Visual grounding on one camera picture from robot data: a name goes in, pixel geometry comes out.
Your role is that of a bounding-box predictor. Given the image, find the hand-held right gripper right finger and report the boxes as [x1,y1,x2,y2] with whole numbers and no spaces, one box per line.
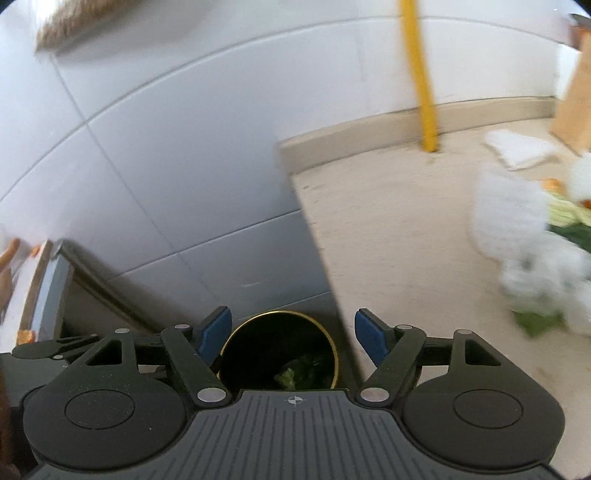
[355,309,532,408]

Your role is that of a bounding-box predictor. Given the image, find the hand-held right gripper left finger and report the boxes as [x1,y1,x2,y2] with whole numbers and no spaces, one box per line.
[60,306,232,408]

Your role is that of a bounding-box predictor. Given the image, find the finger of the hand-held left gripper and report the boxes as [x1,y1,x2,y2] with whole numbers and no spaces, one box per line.
[11,335,102,361]

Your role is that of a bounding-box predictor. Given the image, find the black gold-rimmed trash can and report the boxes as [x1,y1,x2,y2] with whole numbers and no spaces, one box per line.
[219,311,340,393]

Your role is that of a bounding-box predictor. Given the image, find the green vegetable scraps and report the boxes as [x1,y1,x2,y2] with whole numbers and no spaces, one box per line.
[274,353,333,389]

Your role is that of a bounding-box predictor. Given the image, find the napa cabbage leaf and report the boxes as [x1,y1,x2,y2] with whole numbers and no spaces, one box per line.
[547,194,588,227]

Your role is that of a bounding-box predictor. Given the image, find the white foam sheet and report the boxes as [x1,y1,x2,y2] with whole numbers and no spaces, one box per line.
[482,130,561,171]

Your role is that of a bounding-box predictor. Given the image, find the white chopping board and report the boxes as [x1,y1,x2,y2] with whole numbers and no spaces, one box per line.
[0,240,54,343]

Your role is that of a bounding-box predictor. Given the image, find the grey box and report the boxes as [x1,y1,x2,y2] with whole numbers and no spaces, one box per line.
[39,240,75,341]

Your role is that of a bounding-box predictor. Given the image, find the ginger root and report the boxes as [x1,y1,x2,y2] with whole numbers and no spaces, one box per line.
[0,270,13,315]

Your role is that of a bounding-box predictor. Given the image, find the carrot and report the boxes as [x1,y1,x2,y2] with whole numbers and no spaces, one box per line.
[0,237,21,272]

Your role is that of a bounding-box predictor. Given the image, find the yellow pipe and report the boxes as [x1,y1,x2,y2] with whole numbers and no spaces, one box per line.
[399,0,439,153]

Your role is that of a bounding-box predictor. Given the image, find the wooden knife block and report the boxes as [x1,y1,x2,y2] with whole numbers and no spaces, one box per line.
[551,46,591,155]

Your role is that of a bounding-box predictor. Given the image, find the beige woven bag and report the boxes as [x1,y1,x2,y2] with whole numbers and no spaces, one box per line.
[34,0,123,49]

